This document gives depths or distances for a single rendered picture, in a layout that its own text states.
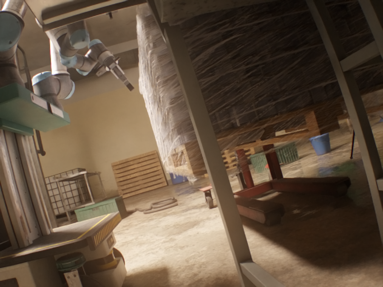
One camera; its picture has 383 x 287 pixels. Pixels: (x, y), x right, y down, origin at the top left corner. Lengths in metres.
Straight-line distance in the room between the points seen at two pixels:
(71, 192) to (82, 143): 2.10
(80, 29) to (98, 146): 9.09
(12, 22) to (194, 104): 0.69
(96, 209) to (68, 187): 4.50
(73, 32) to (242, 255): 0.95
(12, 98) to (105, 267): 0.75
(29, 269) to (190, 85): 0.78
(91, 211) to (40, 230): 2.87
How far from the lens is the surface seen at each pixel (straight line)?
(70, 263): 1.17
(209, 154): 0.81
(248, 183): 2.78
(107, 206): 4.35
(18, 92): 1.18
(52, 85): 1.75
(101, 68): 1.67
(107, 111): 10.39
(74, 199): 8.82
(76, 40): 1.26
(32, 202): 1.60
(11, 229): 1.36
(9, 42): 1.17
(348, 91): 0.92
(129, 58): 9.89
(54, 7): 1.15
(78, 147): 10.39
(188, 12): 0.84
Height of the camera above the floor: 0.45
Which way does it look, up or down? 4 degrees up
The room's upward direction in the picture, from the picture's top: 17 degrees counter-clockwise
